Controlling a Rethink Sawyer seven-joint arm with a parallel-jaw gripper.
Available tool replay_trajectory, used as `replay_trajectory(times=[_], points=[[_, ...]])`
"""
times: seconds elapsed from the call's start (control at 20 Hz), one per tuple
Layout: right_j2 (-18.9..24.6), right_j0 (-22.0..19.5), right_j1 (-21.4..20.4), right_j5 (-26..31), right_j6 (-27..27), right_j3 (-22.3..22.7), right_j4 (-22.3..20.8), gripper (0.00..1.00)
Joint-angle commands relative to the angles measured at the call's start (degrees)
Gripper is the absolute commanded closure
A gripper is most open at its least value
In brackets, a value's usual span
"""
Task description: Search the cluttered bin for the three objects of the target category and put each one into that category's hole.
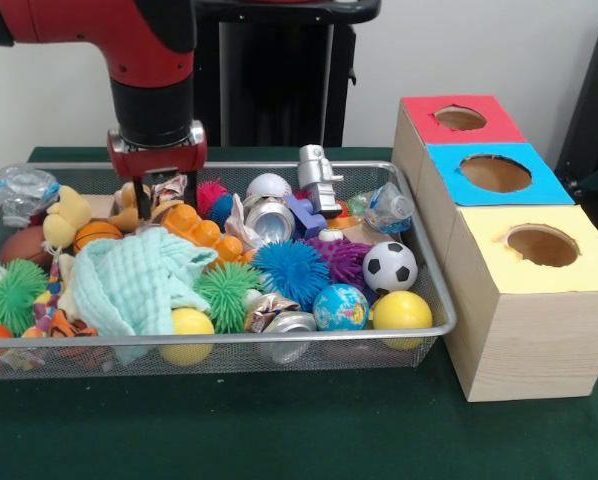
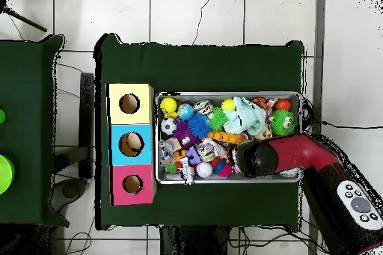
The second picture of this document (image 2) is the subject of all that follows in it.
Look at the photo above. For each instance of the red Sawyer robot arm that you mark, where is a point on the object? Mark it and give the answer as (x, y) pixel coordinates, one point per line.
(299, 153)

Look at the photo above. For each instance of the clear mesh bin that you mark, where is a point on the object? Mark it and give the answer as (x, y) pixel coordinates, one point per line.
(203, 94)

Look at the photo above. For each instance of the wooden box with three holes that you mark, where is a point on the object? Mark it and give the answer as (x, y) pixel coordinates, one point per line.
(143, 159)

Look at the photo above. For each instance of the blue spiky ball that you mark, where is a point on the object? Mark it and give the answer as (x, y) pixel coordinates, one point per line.
(198, 126)

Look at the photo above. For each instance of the small globe ball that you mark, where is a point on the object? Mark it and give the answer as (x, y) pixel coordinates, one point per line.
(185, 112)

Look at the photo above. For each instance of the black and white soccer ball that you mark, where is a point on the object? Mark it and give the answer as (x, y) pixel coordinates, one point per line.
(169, 127)

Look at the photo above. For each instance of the yellow ball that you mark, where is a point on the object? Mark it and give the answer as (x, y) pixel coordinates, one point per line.
(168, 105)
(228, 105)

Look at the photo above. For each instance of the orange bumpy toy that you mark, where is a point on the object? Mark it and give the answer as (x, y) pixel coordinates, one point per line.
(224, 138)

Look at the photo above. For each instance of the silver toy robot figure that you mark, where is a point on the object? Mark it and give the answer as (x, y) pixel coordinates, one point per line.
(188, 171)

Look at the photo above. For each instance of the mint green cloth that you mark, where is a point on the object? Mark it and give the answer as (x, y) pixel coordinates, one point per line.
(245, 117)

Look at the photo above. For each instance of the dark green table cloth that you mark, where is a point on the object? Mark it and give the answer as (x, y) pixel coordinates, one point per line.
(197, 69)

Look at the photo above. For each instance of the green spiky ball with eyes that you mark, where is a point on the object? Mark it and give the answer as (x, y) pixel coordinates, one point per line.
(282, 122)

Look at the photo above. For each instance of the black upright panel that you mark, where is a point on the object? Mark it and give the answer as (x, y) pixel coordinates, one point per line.
(86, 123)

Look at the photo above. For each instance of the green cloth side table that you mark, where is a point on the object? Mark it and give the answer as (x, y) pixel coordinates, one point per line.
(30, 117)

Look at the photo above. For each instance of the small bright green object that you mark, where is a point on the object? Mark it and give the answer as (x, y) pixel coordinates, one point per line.
(2, 117)

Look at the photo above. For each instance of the bright green cup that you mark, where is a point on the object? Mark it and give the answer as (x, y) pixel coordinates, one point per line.
(5, 174)

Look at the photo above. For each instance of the black tripod leg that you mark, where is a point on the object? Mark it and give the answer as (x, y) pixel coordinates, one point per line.
(24, 18)

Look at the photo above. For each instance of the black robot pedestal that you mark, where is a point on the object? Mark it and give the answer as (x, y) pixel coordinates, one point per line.
(197, 243)

